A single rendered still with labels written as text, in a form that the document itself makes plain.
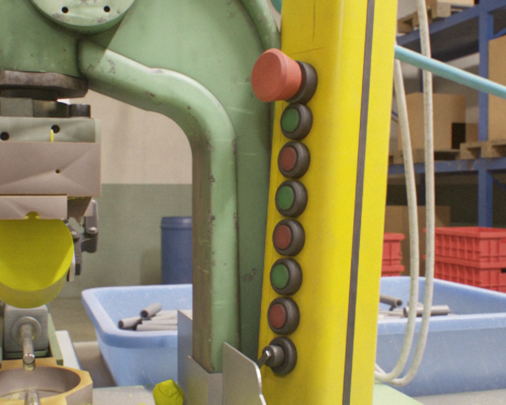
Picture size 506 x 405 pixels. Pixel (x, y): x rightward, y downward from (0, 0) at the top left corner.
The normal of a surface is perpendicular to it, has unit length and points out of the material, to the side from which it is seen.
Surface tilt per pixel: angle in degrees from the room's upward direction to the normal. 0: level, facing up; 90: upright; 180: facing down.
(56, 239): 74
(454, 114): 90
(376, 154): 90
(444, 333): 100
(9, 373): 82
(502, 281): 90
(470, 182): 90
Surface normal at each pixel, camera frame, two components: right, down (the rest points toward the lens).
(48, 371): -0.25, -0.14
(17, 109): 0.30, 0.01
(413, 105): -0.95, 0.00
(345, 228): 0.65, 0.01
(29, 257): 0.29, -0.27
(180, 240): -0.08, 0.01
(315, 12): -0.76, -0.08
